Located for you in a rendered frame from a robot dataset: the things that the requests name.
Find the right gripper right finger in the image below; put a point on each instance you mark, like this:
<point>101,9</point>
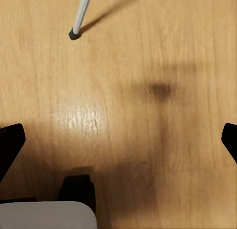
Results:
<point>229,139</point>

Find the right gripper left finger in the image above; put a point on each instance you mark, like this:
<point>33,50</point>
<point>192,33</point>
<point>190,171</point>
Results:
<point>12,138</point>

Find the camera tripod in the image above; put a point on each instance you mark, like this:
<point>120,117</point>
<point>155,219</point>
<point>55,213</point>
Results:
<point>74,33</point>

